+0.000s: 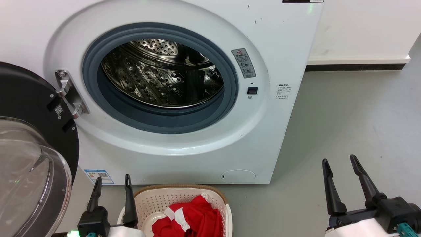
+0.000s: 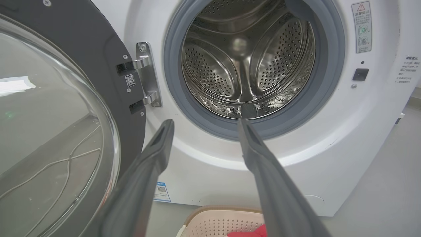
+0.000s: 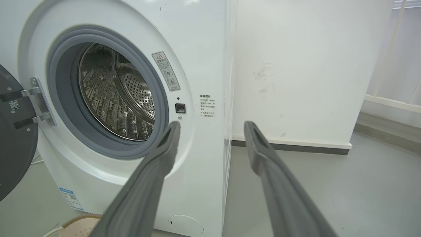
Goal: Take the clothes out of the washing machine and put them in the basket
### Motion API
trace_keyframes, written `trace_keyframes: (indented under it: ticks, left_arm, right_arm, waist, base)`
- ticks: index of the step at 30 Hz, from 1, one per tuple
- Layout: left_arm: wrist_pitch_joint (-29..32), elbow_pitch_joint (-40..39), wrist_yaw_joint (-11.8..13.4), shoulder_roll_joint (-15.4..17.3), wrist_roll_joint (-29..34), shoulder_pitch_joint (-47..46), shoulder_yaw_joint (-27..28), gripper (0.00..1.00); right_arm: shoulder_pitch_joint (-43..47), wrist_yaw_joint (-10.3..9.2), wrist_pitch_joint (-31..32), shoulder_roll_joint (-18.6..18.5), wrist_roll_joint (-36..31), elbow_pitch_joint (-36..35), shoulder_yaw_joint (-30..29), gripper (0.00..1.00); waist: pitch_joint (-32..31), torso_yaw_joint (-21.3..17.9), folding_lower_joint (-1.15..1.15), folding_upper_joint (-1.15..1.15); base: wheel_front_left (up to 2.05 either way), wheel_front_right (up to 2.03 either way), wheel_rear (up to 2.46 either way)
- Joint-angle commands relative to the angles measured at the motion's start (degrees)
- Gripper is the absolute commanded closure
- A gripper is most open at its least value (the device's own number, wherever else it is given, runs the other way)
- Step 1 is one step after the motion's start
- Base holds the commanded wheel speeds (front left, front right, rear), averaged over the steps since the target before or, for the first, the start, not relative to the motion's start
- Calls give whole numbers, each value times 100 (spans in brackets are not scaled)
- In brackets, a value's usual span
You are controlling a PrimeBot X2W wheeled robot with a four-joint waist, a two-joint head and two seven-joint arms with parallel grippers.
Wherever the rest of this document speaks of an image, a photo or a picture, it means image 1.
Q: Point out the grey rubber door gasket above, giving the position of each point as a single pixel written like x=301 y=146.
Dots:
x=158 y=121

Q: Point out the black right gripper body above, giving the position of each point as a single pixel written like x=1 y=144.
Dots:
x=394 y=214

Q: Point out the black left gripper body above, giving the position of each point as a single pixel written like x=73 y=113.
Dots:
x=93 y=222

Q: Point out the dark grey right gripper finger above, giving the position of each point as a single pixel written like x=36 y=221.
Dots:
x=368 y=187
x=334 y=197

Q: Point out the grey warning sticker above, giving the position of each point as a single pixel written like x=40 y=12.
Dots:
x=243 y=63

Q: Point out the red and white garment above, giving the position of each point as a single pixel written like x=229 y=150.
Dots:
x=200 y=217

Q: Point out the blue energy label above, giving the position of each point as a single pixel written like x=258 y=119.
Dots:
x=99 y=176

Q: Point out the black washer door with glass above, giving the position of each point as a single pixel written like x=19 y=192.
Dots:
x=26 y=98

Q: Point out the black door latch slot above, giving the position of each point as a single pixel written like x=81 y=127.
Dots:
x=252 y=91

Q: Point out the cream plastic laundry basket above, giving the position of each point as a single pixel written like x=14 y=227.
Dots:
x=151 y=200

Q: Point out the white front-load washing machine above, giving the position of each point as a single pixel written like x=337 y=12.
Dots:
x=279 y=49

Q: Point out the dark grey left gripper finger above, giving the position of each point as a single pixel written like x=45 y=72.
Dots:
x=130 y=207
x=94 y=196

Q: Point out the round white filter cover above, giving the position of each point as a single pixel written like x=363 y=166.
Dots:
x=238 y=176

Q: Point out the metal door hinge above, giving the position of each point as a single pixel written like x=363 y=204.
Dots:
x=70 y=95

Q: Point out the stainless steel washing machine drum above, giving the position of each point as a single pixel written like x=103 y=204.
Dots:
x=158 y=79

